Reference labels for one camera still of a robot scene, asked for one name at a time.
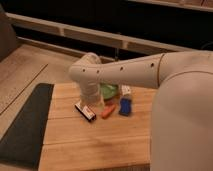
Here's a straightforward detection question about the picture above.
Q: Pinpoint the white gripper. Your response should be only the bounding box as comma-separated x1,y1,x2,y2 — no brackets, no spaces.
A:
79,83,105,111

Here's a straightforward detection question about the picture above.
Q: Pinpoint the small white bottle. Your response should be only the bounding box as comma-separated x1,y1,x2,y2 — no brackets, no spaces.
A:
121,85,131,97

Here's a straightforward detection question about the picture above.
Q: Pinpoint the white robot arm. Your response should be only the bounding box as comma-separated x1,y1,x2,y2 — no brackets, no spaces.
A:
69,50,213,171

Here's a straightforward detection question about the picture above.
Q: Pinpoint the green ceramic bowl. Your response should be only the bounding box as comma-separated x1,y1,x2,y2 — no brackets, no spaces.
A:
101,84,118,100

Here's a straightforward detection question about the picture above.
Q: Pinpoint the blue sponge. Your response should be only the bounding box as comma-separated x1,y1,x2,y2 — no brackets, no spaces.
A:
119,98,131,116

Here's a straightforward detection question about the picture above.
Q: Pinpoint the black floor mat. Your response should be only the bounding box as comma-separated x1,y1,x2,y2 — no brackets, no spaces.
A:
0,83,54,169

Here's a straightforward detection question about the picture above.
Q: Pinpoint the grey couch corner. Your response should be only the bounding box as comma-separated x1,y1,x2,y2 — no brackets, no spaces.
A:
0,4,19,62

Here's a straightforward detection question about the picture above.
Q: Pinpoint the white wall rail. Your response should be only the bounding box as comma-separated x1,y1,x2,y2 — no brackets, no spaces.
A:
7,13,187,54

